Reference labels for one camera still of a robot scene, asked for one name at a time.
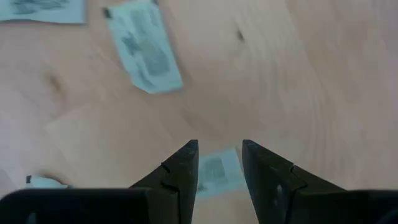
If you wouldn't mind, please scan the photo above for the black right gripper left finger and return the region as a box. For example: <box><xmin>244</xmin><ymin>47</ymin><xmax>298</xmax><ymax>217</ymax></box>
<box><xmin>0</xmin><ymin>139</ymin><xmax>200</xmax><ymax>224</ymax></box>

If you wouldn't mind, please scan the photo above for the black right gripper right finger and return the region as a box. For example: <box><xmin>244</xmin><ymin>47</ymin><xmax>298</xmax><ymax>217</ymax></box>
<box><xmin>241</xmin><ymin>139</ymin><xmax>398</xmax><ymax>224</ymax></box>

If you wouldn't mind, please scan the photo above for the pale green sweetener packet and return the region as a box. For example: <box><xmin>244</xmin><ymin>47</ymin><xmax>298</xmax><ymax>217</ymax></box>
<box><xmin>197</xmin><ymin>148</ymin><xmax>248</xmax><ymax>200</ymax></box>
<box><xmin>102</xmin><ymin>0</ymin><xmax>184</xmax><ymax>95</ymax></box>
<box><xmin>25</xmin><ymin>174</ymin><xmax>71</xmax><ymax>190</ymax></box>
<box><xmin>0</xmin><ymin>0</ymin><xmax>87</xmax><ymax>24</ymax></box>

